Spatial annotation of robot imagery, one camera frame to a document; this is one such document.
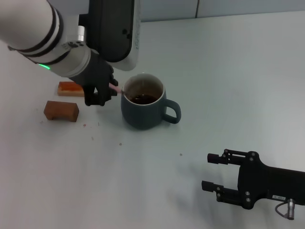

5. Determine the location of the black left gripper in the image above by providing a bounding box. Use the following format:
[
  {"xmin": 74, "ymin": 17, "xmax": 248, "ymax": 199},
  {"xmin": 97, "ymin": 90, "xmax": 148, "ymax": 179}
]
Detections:
[{"xmin": 69, "ymin": 51, "xmax": 119, "ymax": 107}]

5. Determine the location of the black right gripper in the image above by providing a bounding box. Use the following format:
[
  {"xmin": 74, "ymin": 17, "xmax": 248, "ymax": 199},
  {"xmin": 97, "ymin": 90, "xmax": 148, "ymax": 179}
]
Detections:
[{"xmin": 201, "ymin": 149, "xmax": 305, "ymax": 210}]

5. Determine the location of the pink handled metal spoon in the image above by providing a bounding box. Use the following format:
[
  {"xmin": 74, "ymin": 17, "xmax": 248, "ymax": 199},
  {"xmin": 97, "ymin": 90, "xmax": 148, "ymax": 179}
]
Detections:
[{"xmin": 109, "ymin": 83, "xmax": 131, "ymax": 97}]

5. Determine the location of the grey ceramic cup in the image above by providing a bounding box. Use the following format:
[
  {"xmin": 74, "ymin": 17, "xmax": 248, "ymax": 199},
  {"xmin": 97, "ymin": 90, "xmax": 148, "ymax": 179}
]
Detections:
[{"xmin": 120, "ymin": 73, "xmax": 182, "ymax": 131}]

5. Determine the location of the light stained wooden block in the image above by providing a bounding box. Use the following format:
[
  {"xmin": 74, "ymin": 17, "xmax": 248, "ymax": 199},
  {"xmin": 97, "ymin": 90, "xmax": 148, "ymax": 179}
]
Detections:
[{"xmin": 57, "ymin": 81, "xmax": 85, "ymax": 97}]

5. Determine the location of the dark brown coffee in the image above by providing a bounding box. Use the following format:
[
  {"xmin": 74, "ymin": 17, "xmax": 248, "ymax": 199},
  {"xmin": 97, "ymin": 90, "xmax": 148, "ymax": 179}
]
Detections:
[{"xmin": 130, "ymin": 94, "xmax": 159, "ymax": 105}]

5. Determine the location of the brown notched wooden block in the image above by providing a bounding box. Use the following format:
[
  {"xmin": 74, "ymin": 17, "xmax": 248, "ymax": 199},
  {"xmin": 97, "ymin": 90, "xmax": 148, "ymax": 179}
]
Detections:
[{"xmin": 43, "ymin": 100, "xmax": 80, "ymax": 123}]

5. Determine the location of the left gripper cable with connector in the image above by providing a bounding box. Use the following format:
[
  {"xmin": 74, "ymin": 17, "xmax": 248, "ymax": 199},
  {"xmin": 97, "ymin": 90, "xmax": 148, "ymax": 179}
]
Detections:
[{"xmin": 77, "ymin": 25, "xmax": 86, "ymax": 42}]

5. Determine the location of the gripper cable with connector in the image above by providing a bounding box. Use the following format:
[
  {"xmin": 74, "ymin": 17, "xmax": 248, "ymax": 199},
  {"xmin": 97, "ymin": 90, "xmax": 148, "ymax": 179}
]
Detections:
[
  {"xmin": 77, "ymin": 25, "xmax": 86, "ymax": 42},
  {"xmin": 274, "ymin": 199, "xmax": 296, "ymax": 219}
]

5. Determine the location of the right gripper cable with connector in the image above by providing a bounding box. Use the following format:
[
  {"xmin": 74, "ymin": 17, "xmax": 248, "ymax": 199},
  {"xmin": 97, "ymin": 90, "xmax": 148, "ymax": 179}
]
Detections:
[{"xmin": 274, "ymin": 199, "xmax": 296, "ymax": 219}]

